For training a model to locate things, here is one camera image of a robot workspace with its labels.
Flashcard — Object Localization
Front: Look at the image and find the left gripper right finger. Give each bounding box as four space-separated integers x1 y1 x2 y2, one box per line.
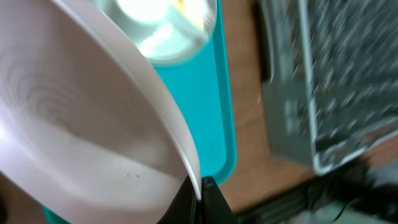
201 177 238 224

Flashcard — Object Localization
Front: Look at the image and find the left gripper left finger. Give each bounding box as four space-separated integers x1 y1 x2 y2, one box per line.
157 176 197 224

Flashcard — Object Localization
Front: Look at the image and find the pink round plate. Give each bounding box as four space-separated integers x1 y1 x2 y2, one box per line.
1 0 201 223

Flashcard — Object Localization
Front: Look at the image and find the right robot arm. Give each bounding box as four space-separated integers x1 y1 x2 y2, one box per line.
236 158 397 223

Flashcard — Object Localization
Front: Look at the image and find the grey dishwasher rack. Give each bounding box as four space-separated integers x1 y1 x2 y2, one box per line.
253 0 397 175

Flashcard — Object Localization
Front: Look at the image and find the teal plastic tray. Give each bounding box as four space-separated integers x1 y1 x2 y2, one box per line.
42 0 239 224

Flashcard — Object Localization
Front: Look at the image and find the grey round plate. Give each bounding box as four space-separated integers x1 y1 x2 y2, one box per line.
92 0 218 65

